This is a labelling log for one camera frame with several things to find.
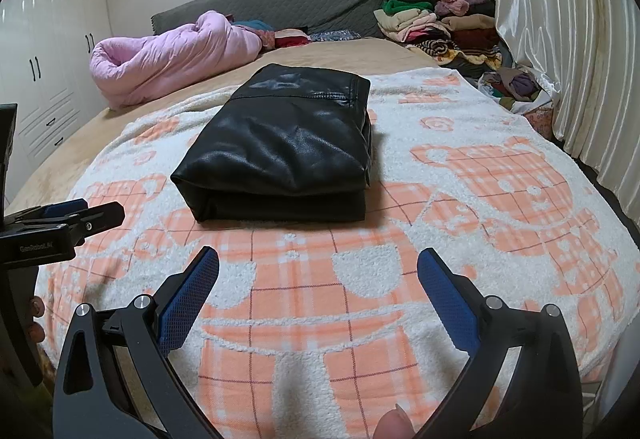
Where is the person's left hand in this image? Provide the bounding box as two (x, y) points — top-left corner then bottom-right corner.
(25, 296), (48, 345)

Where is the red cloth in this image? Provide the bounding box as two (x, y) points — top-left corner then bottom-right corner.
(275, 30), (311, 49)

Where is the grey quilted headboard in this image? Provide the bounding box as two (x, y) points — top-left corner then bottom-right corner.
(150, 0), (390, 40)

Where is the bed with beige sheet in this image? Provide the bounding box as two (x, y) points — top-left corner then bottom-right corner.
(10, 36), (441, 220)

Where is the pink quilt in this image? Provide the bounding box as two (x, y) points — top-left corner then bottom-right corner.
(90, 10), (263, 110)

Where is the black leather jacket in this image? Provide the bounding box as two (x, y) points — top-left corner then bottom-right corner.
(170, 63), (373, 224)

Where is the white satin curtain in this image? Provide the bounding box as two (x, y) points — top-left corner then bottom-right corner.
(492, 0), (640, 240)

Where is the white orange printed blanket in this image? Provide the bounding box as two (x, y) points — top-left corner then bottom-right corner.
(35, 69), (638, 439)

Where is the white wardrobe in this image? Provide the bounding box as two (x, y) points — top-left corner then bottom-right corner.
(0, 0), (113, 170)

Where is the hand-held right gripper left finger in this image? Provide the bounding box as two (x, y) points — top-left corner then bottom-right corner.
(52, 245), (221, 439)

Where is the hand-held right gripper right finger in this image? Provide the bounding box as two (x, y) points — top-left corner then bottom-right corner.
(417, 247), (586, 439)

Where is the pile of folded clothes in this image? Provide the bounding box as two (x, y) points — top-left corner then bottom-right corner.
(374, 0), (503, 70)

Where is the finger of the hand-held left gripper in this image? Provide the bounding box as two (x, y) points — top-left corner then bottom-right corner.
(5, 199), (88, 222)
(15, 202), (126, 235)

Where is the plastic bag of clothes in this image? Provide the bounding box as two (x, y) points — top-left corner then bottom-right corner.
(477, 66), (553, 112)

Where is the person's right hand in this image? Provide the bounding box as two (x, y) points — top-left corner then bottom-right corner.
(375, 403), (416, 439)

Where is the blue patterned cloth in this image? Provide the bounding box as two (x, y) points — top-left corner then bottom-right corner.
(310, 29), (361, 42)

